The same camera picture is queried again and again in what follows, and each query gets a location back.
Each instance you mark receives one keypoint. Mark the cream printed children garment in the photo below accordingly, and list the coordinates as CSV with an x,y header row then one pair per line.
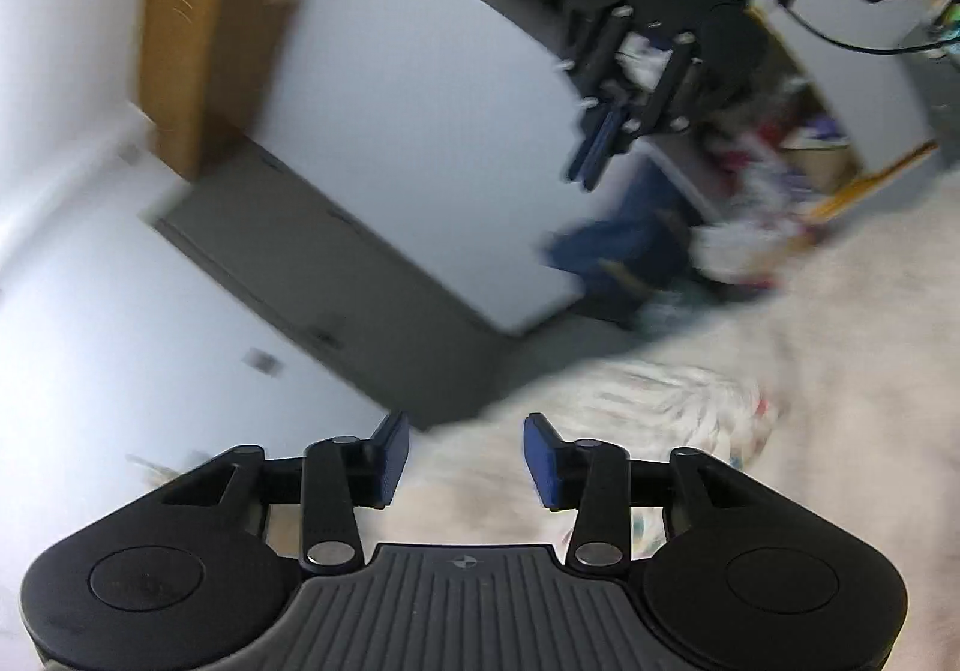
x,y
650,409

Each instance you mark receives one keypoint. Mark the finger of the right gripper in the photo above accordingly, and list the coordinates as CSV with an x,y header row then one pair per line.
x,y
597,70
664,93

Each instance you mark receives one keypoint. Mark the white wardrobe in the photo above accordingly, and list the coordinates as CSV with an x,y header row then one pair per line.
x,y
444,129

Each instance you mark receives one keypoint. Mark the brown cardboard box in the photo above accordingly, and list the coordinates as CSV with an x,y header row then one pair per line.
x,y
205,66

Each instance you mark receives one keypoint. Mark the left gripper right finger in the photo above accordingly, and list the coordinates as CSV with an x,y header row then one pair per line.
x,y
593,479

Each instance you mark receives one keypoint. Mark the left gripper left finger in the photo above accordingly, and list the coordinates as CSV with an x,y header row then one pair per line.
x,y
337,477

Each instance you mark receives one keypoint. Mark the blue cloth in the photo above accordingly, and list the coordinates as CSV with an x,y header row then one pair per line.
x,y
638,248

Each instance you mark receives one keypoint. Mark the grey door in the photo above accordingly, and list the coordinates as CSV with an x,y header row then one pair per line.
x,y
310,270

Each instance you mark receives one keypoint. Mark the cream fluffy blanket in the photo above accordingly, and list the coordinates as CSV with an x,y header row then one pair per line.
x,y
840,391

